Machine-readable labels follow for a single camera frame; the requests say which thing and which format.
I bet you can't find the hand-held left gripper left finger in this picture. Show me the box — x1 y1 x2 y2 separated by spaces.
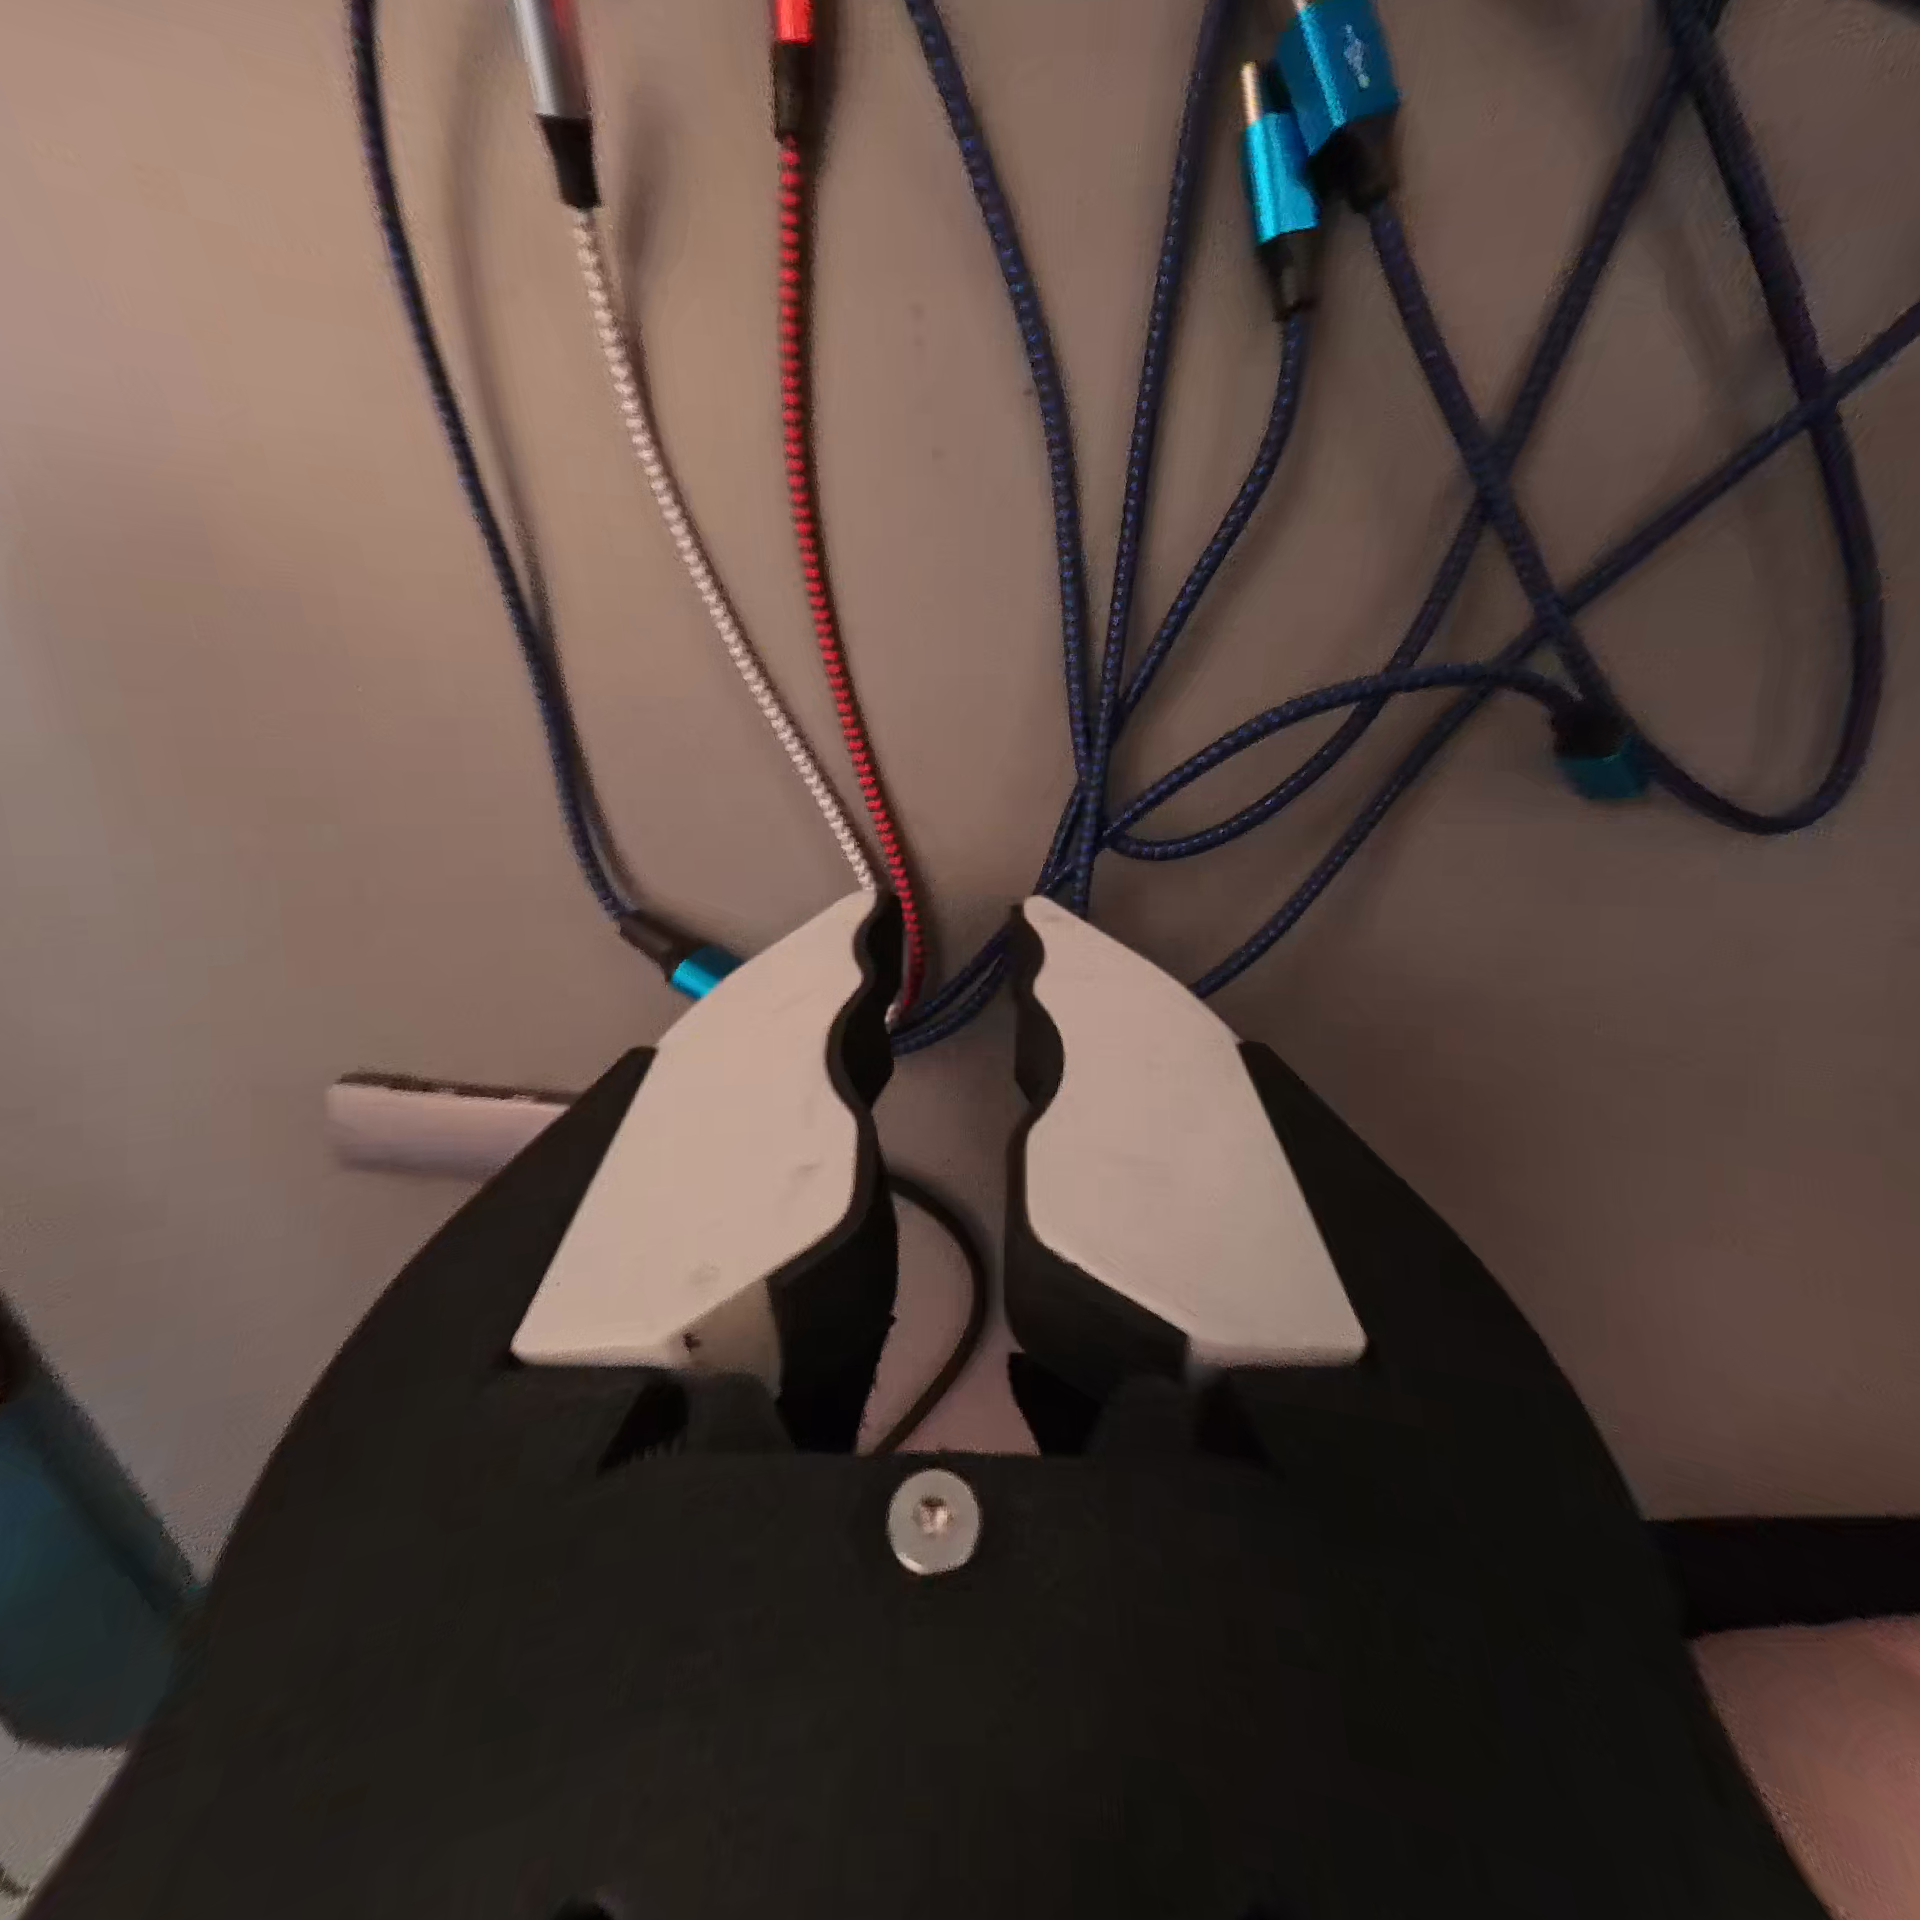
509 891 921 1404

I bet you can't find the teal blurred object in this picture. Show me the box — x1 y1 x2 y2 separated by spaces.
0 1296 203 1749

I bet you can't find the blue metal plug cable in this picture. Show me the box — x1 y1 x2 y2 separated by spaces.
1095 0 1920 1000

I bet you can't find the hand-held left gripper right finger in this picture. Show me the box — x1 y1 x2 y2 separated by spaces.
1001 897 1369 1394

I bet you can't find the black quilted wrist rest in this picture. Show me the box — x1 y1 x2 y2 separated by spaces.
1640 1516 1920 1642

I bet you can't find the person's right forearm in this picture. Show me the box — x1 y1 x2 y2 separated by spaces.
1691 1616 1920 1920

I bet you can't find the red braided cable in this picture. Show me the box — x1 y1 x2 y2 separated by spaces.
768 0 923 1029

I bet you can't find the white flat object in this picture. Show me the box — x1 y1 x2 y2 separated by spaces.
326 1073 578 1179

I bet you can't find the white cable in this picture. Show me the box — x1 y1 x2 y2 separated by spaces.
509 0 903 916

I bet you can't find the black cable of dark hub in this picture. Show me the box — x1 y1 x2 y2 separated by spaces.
861 1177 991 1457

